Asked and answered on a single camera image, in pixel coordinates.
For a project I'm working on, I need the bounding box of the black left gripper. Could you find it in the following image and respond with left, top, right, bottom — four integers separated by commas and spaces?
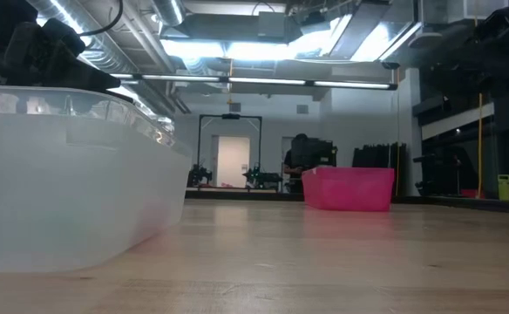
0, 21, 136, 105

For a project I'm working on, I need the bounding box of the white translucent plastic bin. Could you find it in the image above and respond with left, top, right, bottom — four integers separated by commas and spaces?
0, 84, 193, 274

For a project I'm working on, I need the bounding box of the pink-red plastic bin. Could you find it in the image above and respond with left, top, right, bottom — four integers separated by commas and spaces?
301, 166, 396, 213

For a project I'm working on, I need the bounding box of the long ceiling light fixture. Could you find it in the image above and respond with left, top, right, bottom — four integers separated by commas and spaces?
108, 73, 398, 92

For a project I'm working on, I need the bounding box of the person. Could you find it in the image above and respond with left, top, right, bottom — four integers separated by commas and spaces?
282, 133, 310, 194

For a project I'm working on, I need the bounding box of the black monitor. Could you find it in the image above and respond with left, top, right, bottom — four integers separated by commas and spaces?
291, 137, 338, 169

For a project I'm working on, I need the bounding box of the black panel stack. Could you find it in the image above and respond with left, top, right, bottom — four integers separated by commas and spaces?
352, 142, 408, 193

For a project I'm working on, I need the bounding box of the yellow-green container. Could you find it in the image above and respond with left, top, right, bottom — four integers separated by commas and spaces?
497, 174, 509, 201

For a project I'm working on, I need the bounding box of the ribbed silver air duct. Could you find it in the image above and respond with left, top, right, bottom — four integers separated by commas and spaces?
25, 0, 129, 75

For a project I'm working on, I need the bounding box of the black camera cable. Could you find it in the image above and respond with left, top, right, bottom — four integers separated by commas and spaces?
78, 0, 124, 36

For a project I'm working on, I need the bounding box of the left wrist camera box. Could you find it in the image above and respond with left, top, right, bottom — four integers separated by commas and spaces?
40, 17, 85, 50

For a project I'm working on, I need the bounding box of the smooth silver air duct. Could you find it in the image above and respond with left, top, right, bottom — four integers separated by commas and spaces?
152, 0, 186, 27

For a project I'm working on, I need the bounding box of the distant black cell frame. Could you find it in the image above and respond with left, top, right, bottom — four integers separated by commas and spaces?
197, 113, 263, 188

